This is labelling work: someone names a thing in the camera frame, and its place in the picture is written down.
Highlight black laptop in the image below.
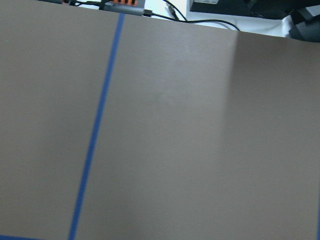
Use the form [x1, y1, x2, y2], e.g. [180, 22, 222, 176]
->
[189, 0, 298, 20]

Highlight black usb cable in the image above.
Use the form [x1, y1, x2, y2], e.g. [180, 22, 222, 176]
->
[143, 0, 240, 32]

